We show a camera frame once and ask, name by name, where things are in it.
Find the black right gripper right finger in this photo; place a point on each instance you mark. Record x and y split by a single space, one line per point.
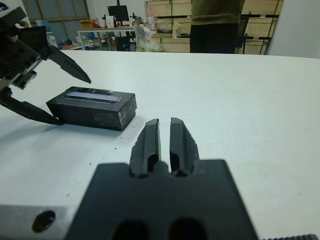
182 147

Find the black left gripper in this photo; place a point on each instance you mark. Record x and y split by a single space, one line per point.
15 60

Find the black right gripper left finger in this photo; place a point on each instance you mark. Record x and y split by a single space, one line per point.
147 147

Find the black box lid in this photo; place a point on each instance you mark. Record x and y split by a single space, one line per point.
87 115

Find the brown cardboard box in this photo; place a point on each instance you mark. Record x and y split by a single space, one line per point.
87 23

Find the black office chair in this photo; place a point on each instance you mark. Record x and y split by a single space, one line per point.
32 37

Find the black computer tower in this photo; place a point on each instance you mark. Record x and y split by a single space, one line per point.
122 43

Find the white carton red print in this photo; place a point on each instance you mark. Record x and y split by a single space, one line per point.
110 21

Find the black computer monitor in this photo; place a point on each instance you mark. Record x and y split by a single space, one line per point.
118 13

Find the wooden crate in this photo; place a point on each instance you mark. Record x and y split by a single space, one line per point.
175 46
260 27
170 8

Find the crumpled plastic bag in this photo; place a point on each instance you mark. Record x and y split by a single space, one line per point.
147 41

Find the standing person olive sweater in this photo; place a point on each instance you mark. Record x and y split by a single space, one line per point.
215 35

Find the pink paper sign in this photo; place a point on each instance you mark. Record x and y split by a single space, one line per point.
150 23

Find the black mesh chair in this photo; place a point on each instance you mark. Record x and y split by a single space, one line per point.
242 32

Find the white frame desk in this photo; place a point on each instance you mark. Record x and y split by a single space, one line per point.
105 29

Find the window with grey frame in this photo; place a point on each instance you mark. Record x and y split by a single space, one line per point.
62 8

